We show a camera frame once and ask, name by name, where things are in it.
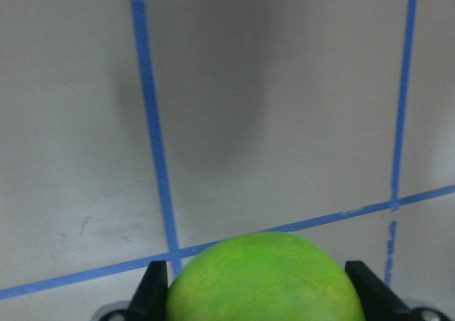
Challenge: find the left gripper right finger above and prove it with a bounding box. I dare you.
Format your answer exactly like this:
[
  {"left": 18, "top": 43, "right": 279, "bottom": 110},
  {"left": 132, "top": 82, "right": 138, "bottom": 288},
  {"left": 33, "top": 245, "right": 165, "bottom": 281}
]
[{"left": 345, "top": 261, "right": 419, "bottom": 320}]

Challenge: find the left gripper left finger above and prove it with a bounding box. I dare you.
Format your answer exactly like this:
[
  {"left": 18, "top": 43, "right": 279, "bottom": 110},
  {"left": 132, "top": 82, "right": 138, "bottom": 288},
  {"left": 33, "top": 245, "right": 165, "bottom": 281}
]
[{"left": 127, "top": 261, "right": 168, "bottom": 321}]

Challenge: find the green apple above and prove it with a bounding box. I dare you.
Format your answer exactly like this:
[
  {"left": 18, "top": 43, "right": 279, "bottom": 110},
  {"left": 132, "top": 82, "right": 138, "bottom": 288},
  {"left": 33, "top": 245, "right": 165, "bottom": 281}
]
[{"left": 166, "top": 232, "right": 366, "bottom": 320}]

